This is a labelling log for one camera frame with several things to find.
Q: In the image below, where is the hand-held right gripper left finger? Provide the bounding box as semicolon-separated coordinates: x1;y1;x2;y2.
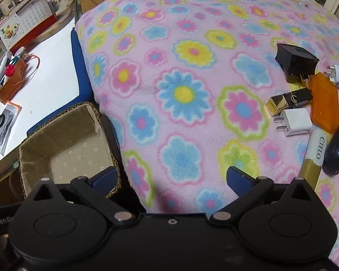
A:
25;166;137;227

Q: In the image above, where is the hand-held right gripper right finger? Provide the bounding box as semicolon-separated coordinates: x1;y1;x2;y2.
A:
209;166;318;224

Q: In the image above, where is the woven basket with fabric lining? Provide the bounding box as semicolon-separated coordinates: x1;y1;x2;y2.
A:
18;102;122;199

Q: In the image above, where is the white and gold tube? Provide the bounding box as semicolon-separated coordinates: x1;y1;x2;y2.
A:
298;129;333;190

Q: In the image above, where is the white two-pin charger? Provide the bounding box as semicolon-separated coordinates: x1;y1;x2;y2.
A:
273;109;313;136

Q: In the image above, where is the gold and black lipstick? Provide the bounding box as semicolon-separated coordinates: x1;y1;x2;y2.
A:
266;87;313;117

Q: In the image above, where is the dark blue oval case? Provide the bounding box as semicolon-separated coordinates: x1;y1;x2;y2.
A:
322;119;339;176

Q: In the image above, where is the amber bottle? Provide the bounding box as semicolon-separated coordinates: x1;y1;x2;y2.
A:
299;73;339;134

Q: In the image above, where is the black power adapter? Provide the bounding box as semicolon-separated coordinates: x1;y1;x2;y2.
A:
275;43;320;84

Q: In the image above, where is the white plug adapter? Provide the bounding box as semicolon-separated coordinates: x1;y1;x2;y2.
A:
326;65;339;90

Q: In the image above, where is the plastic bag with black rings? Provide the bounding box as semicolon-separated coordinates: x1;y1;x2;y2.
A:
0;102;22;156

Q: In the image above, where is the pink floral fleece blanket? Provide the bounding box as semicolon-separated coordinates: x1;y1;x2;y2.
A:
75;0;339;271

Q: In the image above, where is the orange leather pen holder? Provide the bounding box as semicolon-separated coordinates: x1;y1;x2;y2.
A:
0;56;28;103

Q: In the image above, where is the red-capped marker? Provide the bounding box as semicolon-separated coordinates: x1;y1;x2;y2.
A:
3;64;16;84

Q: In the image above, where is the white pen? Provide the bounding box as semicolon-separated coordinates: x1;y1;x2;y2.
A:
0;51;12;89

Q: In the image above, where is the round wooden tray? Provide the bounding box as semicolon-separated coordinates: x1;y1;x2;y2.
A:
31;0;75;44

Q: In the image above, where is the desk calendar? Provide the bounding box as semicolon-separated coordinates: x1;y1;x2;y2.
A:
0;0;57;51

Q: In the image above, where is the orange cord loop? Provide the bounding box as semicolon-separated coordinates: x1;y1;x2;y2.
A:
13;55;41;86

